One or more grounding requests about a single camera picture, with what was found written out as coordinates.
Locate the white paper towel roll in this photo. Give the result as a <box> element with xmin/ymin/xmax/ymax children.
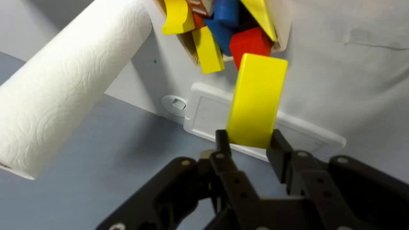
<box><xmin>0</xmin><ymin>0</ymin><xmax>153</xmax><ymax>181</ymax></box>

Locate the yellow block in crate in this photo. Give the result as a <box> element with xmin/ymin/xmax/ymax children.
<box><xmin>192</xmin><ymin>27</ymin><xmax>225</xmax><ymax>75</ymax></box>

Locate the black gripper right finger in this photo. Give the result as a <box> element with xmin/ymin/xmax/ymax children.
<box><xmin>266</xmin><ymin>130</ymin><xmax>375</xmax><ymax>230</ymax></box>

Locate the yellow block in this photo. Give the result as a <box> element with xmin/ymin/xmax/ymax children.
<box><xmin>227</xmin><ymin>54</ymin><xmax>289</xmax><ymax>149</ymax></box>
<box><xmin>192</xmin><ymin>27</ymin><xmax>225</xmax><ymax>75</ymax></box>

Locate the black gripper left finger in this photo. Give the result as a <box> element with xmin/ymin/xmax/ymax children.
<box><xmin>210</xmin><ymin>131</ymin><xmax>273</xmax><ymax>230</ymax></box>

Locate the blue block in crate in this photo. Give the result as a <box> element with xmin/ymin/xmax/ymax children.
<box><xmin>205</xmin><ymin>0</ymin><xmax>239</xmax><ymax>57</ymax></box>

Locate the red block in crate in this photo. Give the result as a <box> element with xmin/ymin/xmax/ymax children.
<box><xmin>230</xmin><ymin>27</ymin><xmax>274</xmax><ymax>68</ymax></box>

